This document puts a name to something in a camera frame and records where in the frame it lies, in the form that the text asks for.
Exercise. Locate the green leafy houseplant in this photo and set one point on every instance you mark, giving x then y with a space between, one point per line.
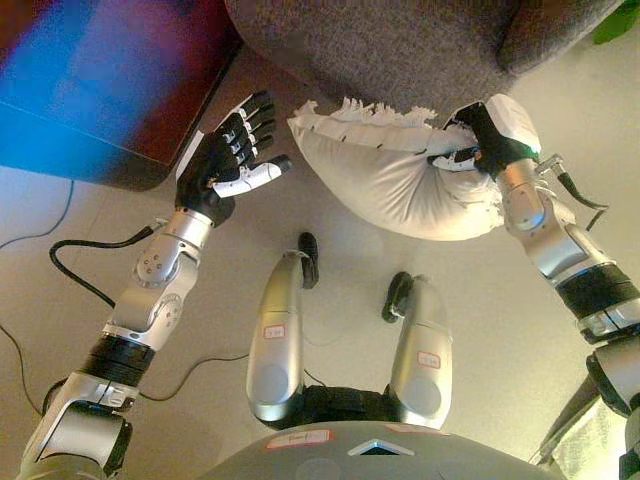
617 22

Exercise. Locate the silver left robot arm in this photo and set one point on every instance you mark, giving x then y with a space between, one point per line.
150 300

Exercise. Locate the white fringed pillow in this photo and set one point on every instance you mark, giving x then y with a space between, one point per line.
390 180

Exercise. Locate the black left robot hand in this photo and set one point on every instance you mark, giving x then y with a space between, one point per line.
215 165

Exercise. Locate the dark wooden table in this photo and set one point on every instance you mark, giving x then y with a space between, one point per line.
100 75

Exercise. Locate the grey robot torso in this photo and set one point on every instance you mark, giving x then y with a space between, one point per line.
380 460

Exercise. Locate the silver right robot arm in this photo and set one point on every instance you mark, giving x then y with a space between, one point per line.
555 240

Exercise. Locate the grey fabric tub armchair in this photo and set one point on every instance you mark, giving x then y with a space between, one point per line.
400 45

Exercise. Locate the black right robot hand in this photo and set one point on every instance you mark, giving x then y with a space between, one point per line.
505 130

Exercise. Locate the silver right robot leg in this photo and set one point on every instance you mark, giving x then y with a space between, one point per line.
425 360

